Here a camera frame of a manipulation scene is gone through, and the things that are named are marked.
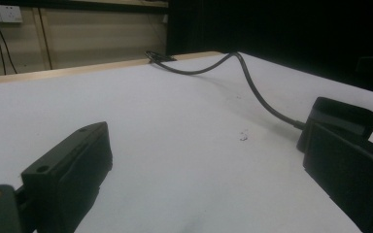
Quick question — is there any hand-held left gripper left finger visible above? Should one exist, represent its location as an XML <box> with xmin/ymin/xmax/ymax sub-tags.
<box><xmin>20</xmin><ymin>120</ymin><xmax>114</xmax><ymax>233</ymax></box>

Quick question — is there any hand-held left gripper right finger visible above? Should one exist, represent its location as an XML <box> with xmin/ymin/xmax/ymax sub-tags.
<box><xmin>302</xmin><ymin>122</ymin><xmax>373</xmax><ymax>233</ymax></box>

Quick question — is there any black box device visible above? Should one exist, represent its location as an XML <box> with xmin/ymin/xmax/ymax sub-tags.
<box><xmin>296</xmin><ymin>96</ymin><xmax>373</xmax><ymax>153</ymax></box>

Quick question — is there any dark curtain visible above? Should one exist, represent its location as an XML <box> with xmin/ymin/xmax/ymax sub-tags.
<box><xmin>165</xmin><ymin>0</ymin><xmax>373</xmax><ymax>97</ymax></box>

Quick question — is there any thin black wall cable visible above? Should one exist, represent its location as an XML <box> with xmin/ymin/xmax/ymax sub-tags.
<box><xmin>37</xmin><ymin>7</ymin><xmax>53</xmax><ymax>71</ymax></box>

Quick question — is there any thick black cable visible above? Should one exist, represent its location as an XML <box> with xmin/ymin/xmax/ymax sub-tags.
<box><xmin>145</xmin><ymin>50</ymin><xmax>306</xmax><ymax>131</ymax></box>

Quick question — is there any white wall socket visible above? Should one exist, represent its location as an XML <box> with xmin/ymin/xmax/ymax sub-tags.
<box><xmin>0</xmin><ymin>4</ymin><xmax>24</xmax><ymax>24</ymax></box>

